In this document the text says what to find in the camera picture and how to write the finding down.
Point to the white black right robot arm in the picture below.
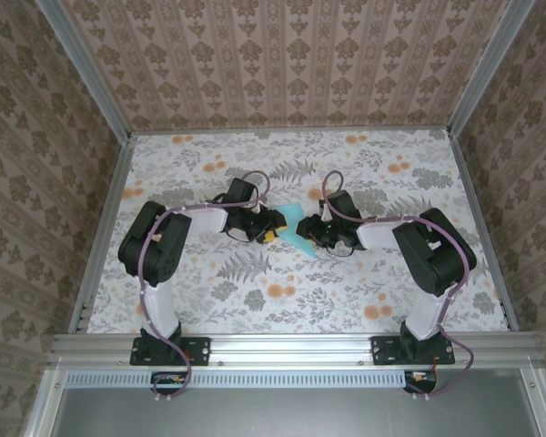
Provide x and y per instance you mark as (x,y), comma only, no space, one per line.
(437,255)

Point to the grey metal panel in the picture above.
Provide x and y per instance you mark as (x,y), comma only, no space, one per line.
(277,414)

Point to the floral printed table cover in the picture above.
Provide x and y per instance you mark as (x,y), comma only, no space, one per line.
(300,296)

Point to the aluminium table side rail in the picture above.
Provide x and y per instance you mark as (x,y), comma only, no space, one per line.
(107,205)
(482,227)

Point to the light blue cloth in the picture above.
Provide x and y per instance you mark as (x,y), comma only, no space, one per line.
(296,218)

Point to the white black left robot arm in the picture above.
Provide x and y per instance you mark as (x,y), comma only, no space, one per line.
(154,246)

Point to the long aluminium base rail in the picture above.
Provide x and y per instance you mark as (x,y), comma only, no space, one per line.
(291,348)

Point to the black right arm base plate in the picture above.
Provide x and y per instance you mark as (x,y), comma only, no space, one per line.
(384,350)

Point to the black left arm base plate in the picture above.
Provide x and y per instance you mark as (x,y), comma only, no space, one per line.
(195,350)

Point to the aluminium corner post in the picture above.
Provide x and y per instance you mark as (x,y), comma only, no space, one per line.
(84,64)
(487,64)

